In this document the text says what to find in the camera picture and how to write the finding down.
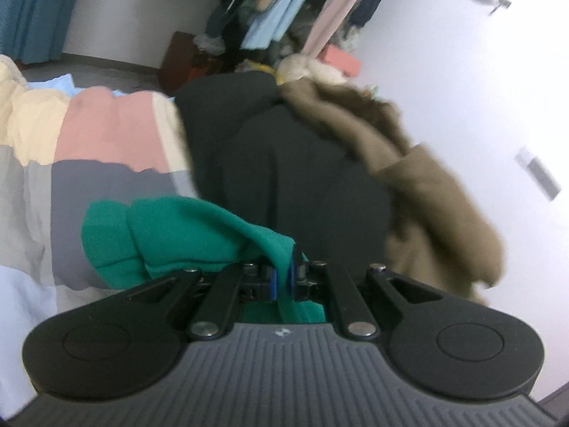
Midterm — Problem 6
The dark brown box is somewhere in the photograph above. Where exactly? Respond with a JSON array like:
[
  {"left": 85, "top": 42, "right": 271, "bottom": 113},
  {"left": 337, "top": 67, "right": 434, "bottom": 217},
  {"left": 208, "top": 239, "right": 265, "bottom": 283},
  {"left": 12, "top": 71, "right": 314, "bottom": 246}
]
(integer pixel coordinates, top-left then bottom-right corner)
[{"left": 159, "top": 31, "right": 223, "bottom": 94}]

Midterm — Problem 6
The blue curtain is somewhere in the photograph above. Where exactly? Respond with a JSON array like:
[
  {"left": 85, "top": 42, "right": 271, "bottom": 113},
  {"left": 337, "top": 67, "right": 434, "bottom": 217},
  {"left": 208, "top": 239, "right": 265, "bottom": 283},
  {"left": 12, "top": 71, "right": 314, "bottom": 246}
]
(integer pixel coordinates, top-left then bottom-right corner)
[{"left": 0, "top": 0, "right": 87, "bottom": 64}]

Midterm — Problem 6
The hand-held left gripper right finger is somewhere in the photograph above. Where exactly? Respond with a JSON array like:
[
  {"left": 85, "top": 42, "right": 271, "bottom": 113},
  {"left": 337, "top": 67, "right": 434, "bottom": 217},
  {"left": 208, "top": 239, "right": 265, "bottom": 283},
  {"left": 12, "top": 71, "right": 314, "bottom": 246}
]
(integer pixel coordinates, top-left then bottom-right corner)
[{"left": 289, "top": 247, "right": 445, "bottom": 341}]

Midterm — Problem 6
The patchwork bed cover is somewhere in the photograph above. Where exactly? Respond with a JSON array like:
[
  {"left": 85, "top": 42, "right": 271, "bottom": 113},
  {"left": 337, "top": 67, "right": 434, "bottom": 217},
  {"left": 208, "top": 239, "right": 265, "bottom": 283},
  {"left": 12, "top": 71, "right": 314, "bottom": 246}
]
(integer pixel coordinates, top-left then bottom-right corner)
[{"left": 0, "top": 54, "right": 205, "bottom": 414}]

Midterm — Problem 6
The pink box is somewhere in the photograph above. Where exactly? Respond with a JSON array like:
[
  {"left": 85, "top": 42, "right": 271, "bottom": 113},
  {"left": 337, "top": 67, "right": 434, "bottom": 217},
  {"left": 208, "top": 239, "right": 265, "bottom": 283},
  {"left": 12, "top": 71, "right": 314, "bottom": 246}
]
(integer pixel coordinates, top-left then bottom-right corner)
[{"left": 319, "top": 44, "right": 360, "bottom": 78}]

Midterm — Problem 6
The row of hanging clothes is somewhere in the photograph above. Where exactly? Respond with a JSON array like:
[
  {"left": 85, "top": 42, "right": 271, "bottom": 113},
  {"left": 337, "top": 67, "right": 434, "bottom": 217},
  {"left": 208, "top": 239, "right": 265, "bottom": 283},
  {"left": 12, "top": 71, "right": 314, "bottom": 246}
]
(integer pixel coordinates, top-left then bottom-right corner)
[{"left": 151, "top": 0, "right": 405, "bottom": 60}]

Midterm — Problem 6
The black garment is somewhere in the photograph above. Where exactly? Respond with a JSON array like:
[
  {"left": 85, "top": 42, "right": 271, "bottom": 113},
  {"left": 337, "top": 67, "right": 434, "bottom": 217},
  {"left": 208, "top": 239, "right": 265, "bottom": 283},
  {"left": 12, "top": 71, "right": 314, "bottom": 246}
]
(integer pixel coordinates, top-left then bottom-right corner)
[{"left": 171, "top": 72, "right": 394, "bottom": 294}]

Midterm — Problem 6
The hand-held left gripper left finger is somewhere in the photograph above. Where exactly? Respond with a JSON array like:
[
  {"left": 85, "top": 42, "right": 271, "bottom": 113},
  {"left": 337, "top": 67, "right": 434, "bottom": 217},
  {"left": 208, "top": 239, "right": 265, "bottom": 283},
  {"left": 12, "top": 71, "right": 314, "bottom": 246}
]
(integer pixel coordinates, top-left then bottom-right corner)
[{"left": 120, "top": 260, "right": 278, "bottom": 341}]

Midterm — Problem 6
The green sweatshirt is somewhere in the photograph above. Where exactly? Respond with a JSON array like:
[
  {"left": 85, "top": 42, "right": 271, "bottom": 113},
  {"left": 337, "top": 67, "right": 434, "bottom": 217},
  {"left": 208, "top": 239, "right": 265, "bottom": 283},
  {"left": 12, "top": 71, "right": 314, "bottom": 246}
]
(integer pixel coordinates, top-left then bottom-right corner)
[{"left": 81, "top": 196, "right": 327, "bottom": 325}]

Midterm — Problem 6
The white and grey switch panel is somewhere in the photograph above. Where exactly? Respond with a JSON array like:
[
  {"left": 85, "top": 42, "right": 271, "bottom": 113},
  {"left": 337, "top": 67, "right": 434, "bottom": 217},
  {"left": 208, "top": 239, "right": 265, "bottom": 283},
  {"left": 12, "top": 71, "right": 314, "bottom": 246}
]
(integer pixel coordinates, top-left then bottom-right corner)
[{"left": 515, "top": 146, "right": 562, "bottom": 202}]

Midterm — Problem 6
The cream fluffy garment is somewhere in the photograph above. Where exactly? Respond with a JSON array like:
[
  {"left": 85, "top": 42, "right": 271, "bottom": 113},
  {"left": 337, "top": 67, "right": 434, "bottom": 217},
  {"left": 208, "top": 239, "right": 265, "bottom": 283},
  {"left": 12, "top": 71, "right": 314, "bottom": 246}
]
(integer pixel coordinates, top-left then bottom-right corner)
[{"left": 276, "top": 53, "right": 347, "bottom": 85}]

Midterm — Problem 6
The brown garment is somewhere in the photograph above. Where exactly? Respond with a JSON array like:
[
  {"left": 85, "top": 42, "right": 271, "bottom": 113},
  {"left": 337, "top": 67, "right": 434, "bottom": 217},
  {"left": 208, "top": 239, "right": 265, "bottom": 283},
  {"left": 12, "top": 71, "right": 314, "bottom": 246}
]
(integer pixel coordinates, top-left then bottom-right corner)
[{"left": 278, "top": 79, "right": 505, "bottom": 305}]

